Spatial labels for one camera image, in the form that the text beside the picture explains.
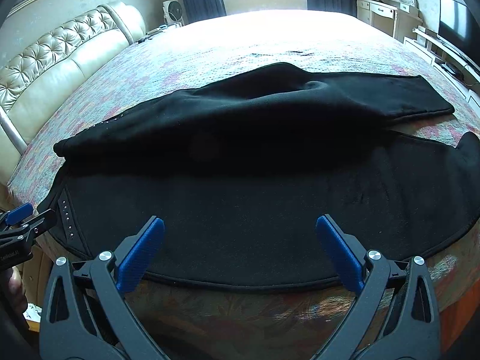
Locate black pants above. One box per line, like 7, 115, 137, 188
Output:
40, 63, 479, 292

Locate white fan heater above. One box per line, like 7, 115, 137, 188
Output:
163, 0, 184, 27

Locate black flat television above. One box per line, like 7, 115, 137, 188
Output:
438, 0, 479, 70

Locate floral bedspread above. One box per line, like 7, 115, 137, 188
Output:
7, 10, 479, 359

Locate cream tufted leather headboard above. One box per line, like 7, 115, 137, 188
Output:
1, 2, 146, 185

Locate white vanity dresser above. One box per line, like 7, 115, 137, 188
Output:
355, 0, 422, 42

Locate person's left hand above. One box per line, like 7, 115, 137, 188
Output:
7, 267, 28, 315

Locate white tv stand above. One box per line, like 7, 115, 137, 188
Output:
403, 28, 479, 116

